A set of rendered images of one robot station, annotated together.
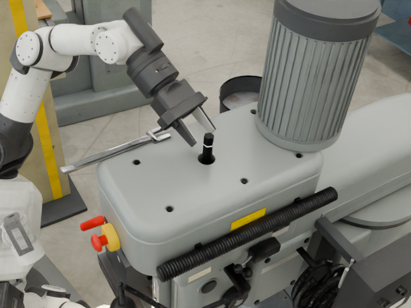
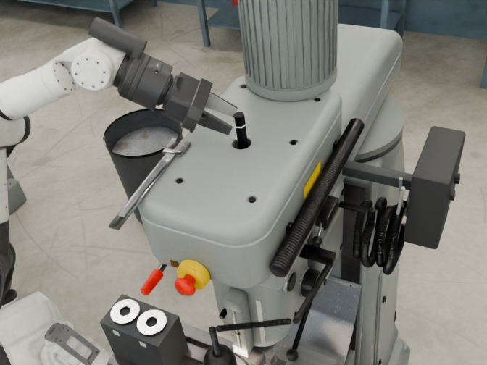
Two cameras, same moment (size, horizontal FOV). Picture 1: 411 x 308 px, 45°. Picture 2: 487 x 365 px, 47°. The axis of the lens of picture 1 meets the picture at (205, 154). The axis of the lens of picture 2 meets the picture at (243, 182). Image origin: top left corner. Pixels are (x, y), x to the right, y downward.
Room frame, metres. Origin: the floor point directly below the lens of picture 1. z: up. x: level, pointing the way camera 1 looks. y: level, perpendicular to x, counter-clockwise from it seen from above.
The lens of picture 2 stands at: (-0.02, 0.36, 2.54)
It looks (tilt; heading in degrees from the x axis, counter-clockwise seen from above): 41 degrees down; 335
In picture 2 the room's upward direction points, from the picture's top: 7 degrees counter-clockwise
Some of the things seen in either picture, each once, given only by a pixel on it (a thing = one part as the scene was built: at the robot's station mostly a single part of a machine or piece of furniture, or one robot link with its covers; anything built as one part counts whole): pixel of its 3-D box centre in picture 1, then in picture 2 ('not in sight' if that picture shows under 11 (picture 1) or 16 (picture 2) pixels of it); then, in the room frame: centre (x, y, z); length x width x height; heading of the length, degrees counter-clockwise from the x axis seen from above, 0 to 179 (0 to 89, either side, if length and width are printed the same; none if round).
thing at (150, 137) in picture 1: (116, 150); (150, 181); (0.76, 0.19, 1.89); 0.24 x 0.04 x 0.01; 127
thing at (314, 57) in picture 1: (311, 66); (288, 7); (0.90, -0.21, 2.05); 0.20 x 0.20 x 0.32
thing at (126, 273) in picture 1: (129, 252); (145, 334); (1.09, 0.26, 1.03); 0.22 x 0.12 x 0.20; 34
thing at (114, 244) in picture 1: (110, 237); (193, 274); (0.63, 0.19, 1.76); 0.06 x 0.02 x 0.06; 35
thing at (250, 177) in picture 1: (210, 181); (248, 169); (0.77, -0.02, 1.81); 0.47 x 0.26 x 0.16; 125
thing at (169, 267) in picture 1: (253, 229); (320, 187); (0.66, -0.11, 1.79); 0.45 x 0.04 x 0.04; 125
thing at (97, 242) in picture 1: (99, 241); (186, 284); (0.61, 0.21, 1.76); 0.04 x 0.03 x 0.04; 35
